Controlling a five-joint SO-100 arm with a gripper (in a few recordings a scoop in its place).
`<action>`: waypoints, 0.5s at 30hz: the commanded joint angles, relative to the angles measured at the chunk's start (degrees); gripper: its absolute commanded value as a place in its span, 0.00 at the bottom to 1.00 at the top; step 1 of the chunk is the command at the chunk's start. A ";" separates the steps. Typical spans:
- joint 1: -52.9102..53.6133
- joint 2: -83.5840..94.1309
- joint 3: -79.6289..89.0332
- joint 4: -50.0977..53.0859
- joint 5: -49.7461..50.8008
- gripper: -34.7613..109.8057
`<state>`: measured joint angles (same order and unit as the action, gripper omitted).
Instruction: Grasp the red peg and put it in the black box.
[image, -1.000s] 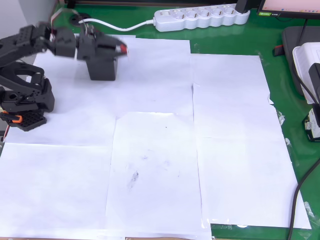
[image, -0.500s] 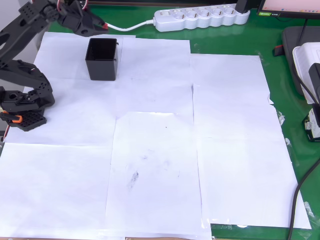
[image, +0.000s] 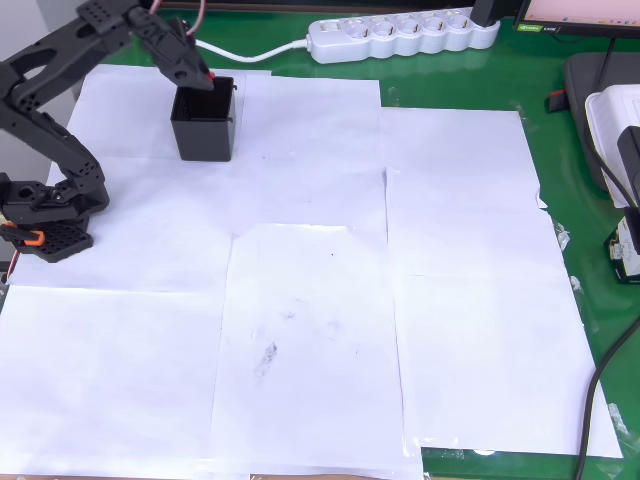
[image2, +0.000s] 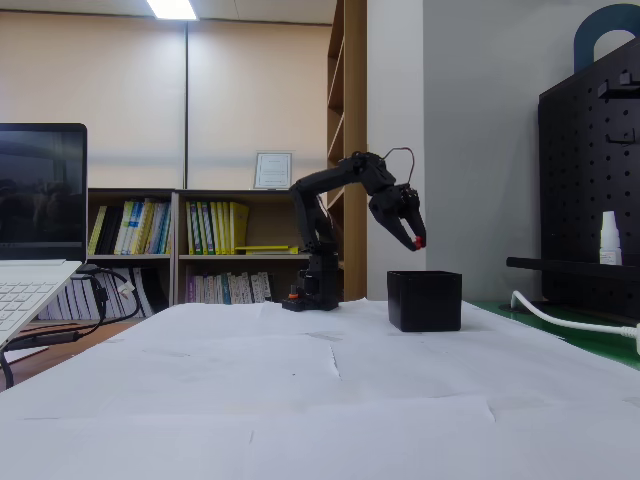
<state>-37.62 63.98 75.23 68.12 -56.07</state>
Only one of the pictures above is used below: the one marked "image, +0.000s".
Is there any dark grey pad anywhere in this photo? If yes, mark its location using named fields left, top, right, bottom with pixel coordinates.
left=563, top=52, right=640, bottom=201

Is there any white power strip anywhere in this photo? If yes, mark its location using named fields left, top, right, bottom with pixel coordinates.
left=305, top=7, right=502, bottom=66

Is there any white plastic container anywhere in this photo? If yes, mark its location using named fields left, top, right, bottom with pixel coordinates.
left=584, top=84, right=640, bottom=209

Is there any black computer monitor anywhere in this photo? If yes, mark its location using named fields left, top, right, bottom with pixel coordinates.
left=514, top=0, right=640, bottom=43

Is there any red black USB stick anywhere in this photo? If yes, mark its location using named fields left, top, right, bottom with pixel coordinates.
left=546, top=88, right=570, bottom=115

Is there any white power strip cable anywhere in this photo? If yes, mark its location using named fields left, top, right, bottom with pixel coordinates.
left=193, top=38, right=314, bottom=64

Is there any white paper sheet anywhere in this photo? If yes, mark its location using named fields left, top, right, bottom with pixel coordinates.
left=0, top=283, right=251, bottom=480
left=378, top=107, right=549, bottom=211
left=392, top=273, right=625, bottom=459
left=384, top=166, right=571, bottom=281
left=67, top=63, right=274, bottom=164
left=232, top=74, right=390, bottom=236
left=8, top=154, right=236, bottom=294
left=208, top=222, right=429, bottom=480

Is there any black power plug adapter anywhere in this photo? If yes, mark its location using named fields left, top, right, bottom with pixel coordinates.
left=471, top=0, right=502, bottom=28

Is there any orange black table clamp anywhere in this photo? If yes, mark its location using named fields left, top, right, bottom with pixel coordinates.
left=0, top=222, right=47, bottom=250

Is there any thick black cable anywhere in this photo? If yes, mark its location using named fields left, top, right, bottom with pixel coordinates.
left=574, top=314, right=640, bottom=480

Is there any black square container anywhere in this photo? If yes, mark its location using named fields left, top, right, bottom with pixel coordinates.
left=169, top=75, right=239, bottom=163

